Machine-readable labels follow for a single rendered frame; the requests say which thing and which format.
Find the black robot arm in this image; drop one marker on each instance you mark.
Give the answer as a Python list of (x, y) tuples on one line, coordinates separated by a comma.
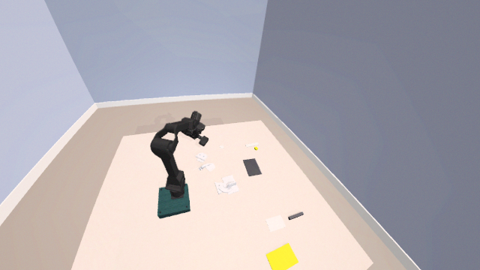
[(165, 148)]

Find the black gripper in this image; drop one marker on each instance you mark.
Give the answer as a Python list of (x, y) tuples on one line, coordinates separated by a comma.
[(203, 139)]

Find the yellow square plate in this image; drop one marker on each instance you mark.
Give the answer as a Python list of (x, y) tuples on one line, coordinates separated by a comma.
[(282, 259)]

